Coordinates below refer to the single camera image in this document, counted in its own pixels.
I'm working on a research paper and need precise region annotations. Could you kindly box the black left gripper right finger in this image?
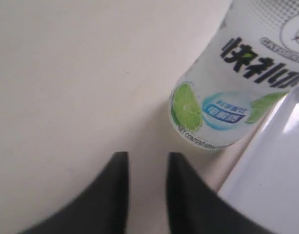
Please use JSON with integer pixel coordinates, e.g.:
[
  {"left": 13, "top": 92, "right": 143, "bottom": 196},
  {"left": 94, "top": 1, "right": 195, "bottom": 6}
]
[{"left": 168, "top": 152, "right": 270, "bottom": 234}]

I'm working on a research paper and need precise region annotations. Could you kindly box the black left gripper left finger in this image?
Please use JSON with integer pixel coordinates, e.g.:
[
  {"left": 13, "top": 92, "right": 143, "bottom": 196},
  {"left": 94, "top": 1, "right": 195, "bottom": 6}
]
[{"left": 24, "top": 152, "right": 129, "bottom": 234}]

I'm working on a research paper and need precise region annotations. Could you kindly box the clear lime drink bottle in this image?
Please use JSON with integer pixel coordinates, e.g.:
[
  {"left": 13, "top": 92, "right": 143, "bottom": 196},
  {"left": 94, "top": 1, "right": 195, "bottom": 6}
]
[{"left": 169, "top": 0, "right": 299, "bottom": 151}]

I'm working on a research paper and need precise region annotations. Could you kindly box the white plastic tray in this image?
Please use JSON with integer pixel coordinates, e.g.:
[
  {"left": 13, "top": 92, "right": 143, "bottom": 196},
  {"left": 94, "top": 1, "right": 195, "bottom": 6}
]
[{"left": 219, "top": 87, "right": 299, "bottom": 234}]

